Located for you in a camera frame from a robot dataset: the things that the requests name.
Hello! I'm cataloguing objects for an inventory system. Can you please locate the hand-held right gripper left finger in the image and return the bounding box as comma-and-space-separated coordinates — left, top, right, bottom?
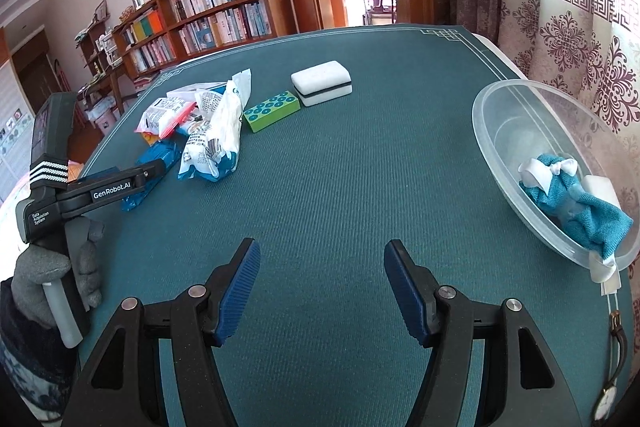
61, 237, 262, 427

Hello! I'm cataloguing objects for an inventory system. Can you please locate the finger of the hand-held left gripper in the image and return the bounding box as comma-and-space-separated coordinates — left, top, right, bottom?
122, 158, 169, 204

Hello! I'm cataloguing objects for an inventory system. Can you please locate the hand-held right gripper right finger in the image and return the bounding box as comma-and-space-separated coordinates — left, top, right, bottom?
383, 239, 584, 427

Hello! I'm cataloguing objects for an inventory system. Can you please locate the red and white snack packet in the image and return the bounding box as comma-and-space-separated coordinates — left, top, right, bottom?
136, 97, 197, 140

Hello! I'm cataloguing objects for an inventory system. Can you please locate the white and blue snack packet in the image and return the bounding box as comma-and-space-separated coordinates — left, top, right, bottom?
177, 69, 252, 182

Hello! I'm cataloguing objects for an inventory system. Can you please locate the green block with blue dots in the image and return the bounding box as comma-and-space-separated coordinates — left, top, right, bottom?
242, 90, 302, 134

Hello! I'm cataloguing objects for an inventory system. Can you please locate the clear plate with red items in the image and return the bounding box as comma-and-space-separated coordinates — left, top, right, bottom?
471, 78, 640, 270

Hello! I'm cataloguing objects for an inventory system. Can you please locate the white sponge block black stripe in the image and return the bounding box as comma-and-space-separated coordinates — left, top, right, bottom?
291, 61, 353, 108

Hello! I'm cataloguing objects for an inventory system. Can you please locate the person's left forearm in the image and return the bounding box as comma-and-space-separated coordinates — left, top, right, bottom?
0, 277, 83, 427

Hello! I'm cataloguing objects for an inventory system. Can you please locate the person's left hand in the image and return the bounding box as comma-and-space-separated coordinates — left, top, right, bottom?
12, 219, 105, 332

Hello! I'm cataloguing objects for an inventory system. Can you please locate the small pale bin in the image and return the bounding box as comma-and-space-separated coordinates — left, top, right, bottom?
94, 109, 122, 138

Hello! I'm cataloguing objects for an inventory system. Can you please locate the white medicine box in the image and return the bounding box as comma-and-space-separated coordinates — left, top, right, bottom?
166, 82, 236, 108

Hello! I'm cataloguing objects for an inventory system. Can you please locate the small wooden shelf unit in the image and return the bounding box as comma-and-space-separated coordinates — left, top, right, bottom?
75, 14, 131, 118

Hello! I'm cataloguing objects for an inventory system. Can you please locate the wooden bookshelf with books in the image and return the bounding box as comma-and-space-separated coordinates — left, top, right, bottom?
117, 0, 297, 80

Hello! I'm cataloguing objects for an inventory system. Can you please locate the teal cloth with white ribbon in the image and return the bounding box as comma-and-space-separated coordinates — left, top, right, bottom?
517, 153, 635, 298

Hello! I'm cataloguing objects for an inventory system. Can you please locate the small white sponge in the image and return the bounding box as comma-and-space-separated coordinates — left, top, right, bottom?
582, 175, 621, 208

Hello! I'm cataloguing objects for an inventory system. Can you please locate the light curtain with purple pattern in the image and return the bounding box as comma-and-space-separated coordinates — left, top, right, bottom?
497, 0, 640, 148

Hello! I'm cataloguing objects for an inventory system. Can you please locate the wristwatch with brown strap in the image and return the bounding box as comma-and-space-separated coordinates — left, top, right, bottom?
592, 307, 629, 425

